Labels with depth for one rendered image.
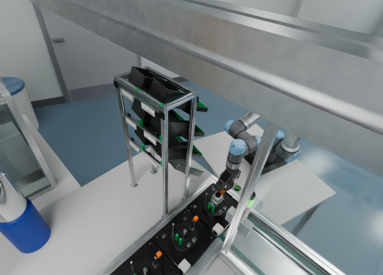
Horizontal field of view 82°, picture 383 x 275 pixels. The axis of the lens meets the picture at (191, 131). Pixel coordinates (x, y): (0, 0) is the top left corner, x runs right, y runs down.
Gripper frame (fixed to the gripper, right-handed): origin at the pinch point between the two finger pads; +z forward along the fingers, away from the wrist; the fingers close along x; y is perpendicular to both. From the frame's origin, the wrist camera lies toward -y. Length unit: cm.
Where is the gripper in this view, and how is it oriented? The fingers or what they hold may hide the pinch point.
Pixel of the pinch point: (224, 190)
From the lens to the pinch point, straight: 132.5
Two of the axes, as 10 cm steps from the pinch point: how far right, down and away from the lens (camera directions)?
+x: -7.2, -4.8, 5.0
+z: -0.6, 7.7, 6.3
